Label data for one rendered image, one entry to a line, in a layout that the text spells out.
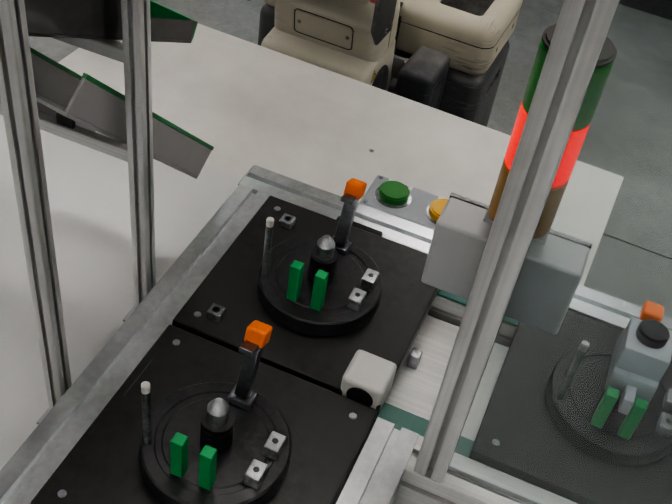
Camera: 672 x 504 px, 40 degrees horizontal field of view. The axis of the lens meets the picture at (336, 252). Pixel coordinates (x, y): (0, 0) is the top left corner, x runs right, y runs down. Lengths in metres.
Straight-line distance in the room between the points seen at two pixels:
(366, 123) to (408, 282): 0.48
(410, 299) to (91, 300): 0.40
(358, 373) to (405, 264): 0.20
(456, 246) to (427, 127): 0.78
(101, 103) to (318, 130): 0.59
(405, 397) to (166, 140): 0.39
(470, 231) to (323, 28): 1.06
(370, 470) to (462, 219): 0.29
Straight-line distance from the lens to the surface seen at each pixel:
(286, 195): 1.16
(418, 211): 1.17
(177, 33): 0.98
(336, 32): 1.74
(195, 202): 1.30
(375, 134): 1.46
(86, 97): 0.91
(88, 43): 0.92
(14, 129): 0.78
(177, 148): 1.07
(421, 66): 1.86
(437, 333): 1.09
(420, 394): 1.02
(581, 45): 0.59
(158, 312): 1.02
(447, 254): 0.74
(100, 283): 1.18
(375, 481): 0.91
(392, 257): 1.09
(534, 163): 0.65
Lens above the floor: 1.71
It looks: 43 degrees down
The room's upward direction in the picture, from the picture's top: 10 degrees clockwise
